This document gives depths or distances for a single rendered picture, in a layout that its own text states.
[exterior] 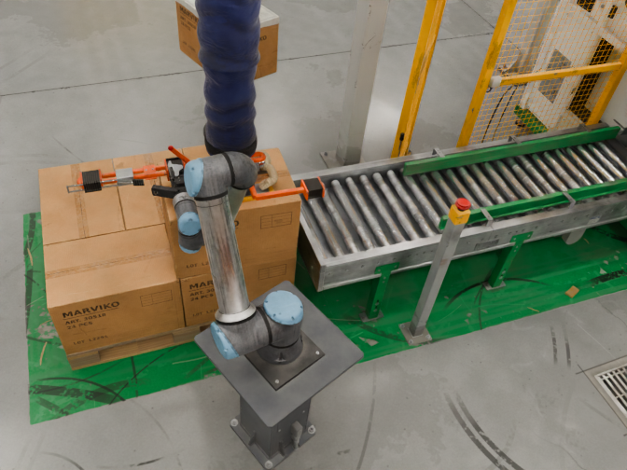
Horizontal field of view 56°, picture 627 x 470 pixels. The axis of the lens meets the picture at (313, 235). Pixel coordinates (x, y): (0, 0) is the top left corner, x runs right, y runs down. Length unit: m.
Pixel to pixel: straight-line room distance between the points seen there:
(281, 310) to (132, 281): 0.98
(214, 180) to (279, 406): 0.89
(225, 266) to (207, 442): 1.24
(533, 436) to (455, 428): 0.40
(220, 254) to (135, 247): 1.11
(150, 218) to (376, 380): 1.48
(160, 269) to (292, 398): 1.02
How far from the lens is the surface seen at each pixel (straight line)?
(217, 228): 1.99
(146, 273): 2.95
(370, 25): 3.74
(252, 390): 2.32
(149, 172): 2.62
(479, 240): 3.33
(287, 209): 2.70
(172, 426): 3.11
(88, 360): 3.30
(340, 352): 2.42
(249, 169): 2.00
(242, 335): 2.13
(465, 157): 3.69
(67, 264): 3.07
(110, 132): 4.72
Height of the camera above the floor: 2.79
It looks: 46 degrees down
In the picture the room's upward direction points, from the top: 7 degrees clockwise
